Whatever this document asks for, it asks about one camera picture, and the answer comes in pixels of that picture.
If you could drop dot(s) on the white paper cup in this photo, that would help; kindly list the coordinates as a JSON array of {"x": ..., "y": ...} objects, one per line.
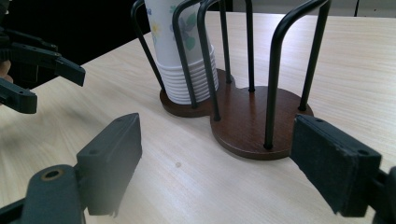
[{"x": 165, "y": 46}]

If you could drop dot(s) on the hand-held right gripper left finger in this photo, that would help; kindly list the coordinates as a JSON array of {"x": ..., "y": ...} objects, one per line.
[{"x": 109, "y": 165}]

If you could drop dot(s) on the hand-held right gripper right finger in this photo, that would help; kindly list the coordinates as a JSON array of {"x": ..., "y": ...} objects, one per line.
[{"x": 336, "y": 165}]

